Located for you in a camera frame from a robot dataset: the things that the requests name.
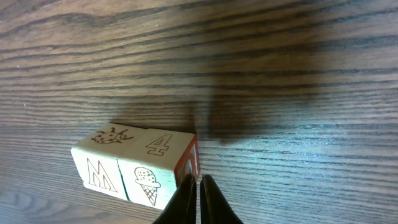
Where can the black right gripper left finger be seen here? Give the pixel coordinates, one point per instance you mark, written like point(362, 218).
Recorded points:
point(181, 208)

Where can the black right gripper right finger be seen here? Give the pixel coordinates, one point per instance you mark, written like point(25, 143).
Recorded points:
point(213, 206)

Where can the red letter wooden block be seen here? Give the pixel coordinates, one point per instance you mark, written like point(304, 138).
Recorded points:
point(155, 165)

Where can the white M wooden block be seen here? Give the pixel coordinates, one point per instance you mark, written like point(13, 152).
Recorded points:
point(96, 158)

